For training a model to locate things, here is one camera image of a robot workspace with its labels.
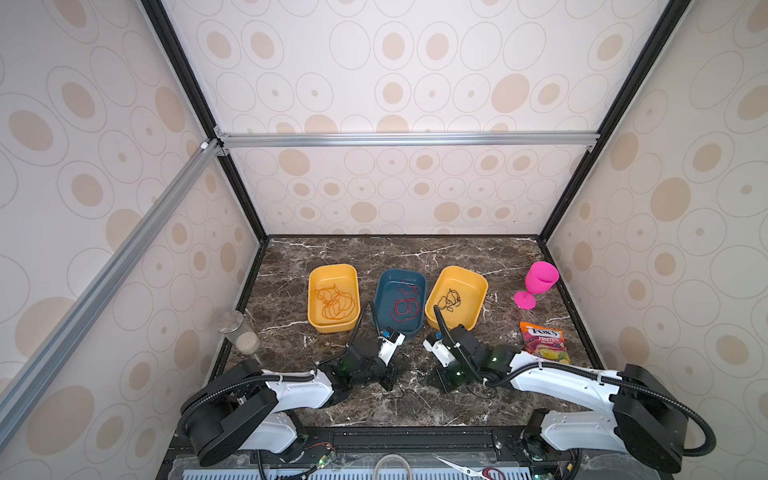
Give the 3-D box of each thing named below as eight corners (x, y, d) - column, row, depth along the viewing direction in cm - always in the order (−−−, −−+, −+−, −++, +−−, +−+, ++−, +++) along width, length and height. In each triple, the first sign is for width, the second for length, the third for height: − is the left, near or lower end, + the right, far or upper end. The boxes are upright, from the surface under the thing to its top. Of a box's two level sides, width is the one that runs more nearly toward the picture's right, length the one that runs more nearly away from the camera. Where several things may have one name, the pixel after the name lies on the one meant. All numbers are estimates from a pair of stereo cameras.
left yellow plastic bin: (302, 335, 95) (297, 325, 90) (314, 274, 110) (311, 264, 106) (358, 335, 95) (356, 325, 90) (362, 275, 110) (361, 264, 106)
